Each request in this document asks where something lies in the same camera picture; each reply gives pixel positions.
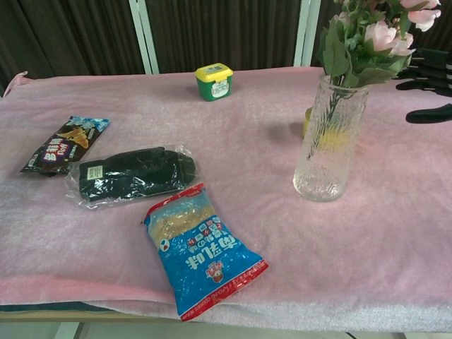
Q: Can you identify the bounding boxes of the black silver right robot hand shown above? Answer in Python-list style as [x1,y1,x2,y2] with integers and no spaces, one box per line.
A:
[395,47,452,125]

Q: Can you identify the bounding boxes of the pink artificial rose bouquet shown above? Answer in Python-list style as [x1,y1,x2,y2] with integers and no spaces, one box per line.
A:
[316,0,443,158]

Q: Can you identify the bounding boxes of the clear textured glass vase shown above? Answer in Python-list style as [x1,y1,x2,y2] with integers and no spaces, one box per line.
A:
[292,73,370,203]

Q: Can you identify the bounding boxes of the yellow tape roll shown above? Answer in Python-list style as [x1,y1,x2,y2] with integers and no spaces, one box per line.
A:
[302,107,354,151]

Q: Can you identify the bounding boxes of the pink fleece tablecloth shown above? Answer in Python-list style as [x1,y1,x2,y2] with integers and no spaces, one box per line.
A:
[0,66,452,333]

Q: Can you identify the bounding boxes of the brown folding partition screen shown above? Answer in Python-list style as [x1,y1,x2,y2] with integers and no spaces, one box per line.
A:
[0,0,452,97]

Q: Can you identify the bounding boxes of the green tub with yellow lid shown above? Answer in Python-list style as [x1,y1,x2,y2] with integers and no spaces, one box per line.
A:
[194,62,234,102]

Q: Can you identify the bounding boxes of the blue chips snack bag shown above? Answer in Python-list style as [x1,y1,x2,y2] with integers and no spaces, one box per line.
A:
[143,182,269,323]

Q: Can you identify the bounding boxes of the black gloves in plastic bag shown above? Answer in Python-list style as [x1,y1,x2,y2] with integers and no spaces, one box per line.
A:
[64,143,196,212]

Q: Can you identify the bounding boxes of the dark chocolate cone snack packet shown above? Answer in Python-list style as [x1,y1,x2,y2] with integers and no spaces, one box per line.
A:
[20,115,112,178]

